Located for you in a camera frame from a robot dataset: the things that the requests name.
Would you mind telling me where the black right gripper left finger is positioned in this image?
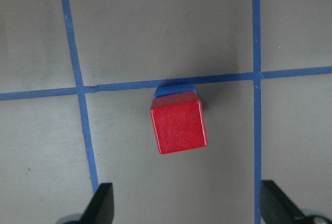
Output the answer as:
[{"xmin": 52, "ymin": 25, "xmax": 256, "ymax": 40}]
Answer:
[{"xmin": 79, "ymin": 183, "xmax": 115, "ymax": 224}]

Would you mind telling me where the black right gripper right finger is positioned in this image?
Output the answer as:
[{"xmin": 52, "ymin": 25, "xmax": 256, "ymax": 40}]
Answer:
[{"xmin": 259, "ymin": 180, "xmax": 306, "ymax": 224}]

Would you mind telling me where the red wooden block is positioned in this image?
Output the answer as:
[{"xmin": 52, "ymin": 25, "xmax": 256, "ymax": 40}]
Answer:
[{"xmin": 150, "ymin": 91, "xmax": 208, "ymax": 154}]

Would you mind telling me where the blue wooden block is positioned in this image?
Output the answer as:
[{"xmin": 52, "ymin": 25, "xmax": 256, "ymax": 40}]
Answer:
[{"xmin": 154, "ymin": 83, "xmax": 197, "ymax": 98}]

